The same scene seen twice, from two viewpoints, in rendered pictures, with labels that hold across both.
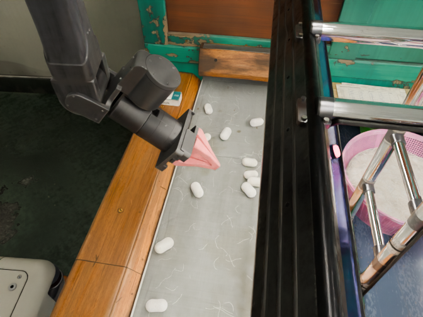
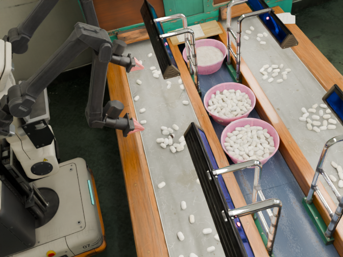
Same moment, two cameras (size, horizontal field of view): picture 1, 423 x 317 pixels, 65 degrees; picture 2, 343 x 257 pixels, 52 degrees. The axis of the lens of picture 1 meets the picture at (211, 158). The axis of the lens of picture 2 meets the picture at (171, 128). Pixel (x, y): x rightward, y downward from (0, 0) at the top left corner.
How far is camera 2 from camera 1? 1.41 m
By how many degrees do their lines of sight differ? 9
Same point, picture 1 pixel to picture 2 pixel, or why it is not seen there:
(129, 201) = (119, 92)
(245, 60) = (136, 33)
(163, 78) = (122, 44)
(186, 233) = (141, 94)
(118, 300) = (131, 112)
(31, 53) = not seen: outside the picture
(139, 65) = (116, 43)
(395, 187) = (203, 58)
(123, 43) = (53, 48)
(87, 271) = not seen: hidden behind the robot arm
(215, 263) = (154, 97)
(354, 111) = (166, 35)
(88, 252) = not seen: hidden behind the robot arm
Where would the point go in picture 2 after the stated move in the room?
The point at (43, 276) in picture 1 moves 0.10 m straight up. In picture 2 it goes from (81, 161) to (76, 152)
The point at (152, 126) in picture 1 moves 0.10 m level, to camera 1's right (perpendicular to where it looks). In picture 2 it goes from (122, 59) to (140, 53)
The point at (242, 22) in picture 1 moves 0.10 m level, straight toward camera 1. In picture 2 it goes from (129, 19) to (132, 27)
